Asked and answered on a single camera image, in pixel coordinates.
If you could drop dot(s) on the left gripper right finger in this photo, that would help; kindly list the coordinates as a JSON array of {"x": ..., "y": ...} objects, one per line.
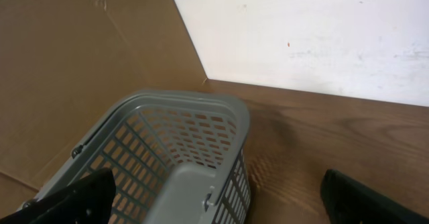
[{"x": 348, "y": 201}]

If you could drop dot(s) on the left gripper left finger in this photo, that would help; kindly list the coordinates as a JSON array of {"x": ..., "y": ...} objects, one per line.
[{"x": 88, "y": 200}]

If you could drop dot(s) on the grey plastic basket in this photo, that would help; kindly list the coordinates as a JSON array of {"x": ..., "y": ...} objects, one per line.
[{"x": 175, "y": 157}]

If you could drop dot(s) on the brown cardboard panel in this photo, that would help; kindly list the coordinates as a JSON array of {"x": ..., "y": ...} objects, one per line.
[{"x": 64, "y": 63}]

